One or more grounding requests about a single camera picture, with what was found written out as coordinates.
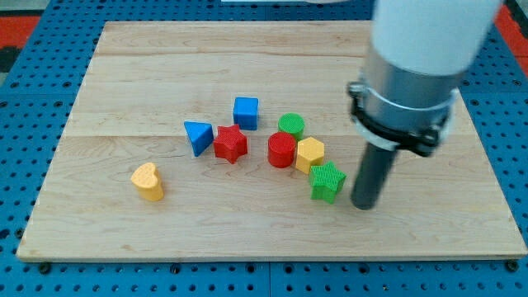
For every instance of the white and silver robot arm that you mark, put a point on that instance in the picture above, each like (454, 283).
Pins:
(419, 52)

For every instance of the blue triangle block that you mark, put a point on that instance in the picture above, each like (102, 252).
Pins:
(200, 135)

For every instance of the yellow heart block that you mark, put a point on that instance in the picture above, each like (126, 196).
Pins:
(148, 182)

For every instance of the red cylinder block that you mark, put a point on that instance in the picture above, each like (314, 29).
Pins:
(281, 149)

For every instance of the red star block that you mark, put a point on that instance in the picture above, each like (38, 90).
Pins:
(230, 143)

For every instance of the green cylinder block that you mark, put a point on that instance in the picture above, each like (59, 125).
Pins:
(292, 123)

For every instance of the blue cube block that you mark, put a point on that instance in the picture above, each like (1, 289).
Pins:
(245, 113)

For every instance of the yellow hexagon block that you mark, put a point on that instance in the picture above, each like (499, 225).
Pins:
(310, 152)

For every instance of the green star block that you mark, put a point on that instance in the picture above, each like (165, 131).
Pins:
(326, 182)

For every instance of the light wooden board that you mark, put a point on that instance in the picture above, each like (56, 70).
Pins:
(146, 78)

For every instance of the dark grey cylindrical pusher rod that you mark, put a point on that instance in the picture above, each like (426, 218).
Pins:
(375, 166)

